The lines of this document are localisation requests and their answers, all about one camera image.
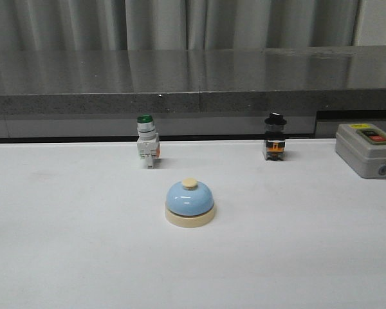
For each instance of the blue and cream call bell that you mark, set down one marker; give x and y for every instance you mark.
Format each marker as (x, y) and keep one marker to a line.
(189, 204)

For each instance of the grey granite counter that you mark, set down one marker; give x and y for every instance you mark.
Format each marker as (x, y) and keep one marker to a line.
(97, 95)

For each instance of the grey curtain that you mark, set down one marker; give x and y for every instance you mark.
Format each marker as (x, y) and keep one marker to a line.
(189, 25)

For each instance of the green push button switch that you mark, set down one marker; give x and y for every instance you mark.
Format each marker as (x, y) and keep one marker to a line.
(148, 143)

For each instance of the black rotary selector switch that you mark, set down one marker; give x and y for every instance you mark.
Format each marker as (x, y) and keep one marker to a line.
(274, 139)

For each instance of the grey push button switch box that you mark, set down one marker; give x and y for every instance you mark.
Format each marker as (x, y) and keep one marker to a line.
(363, 147)

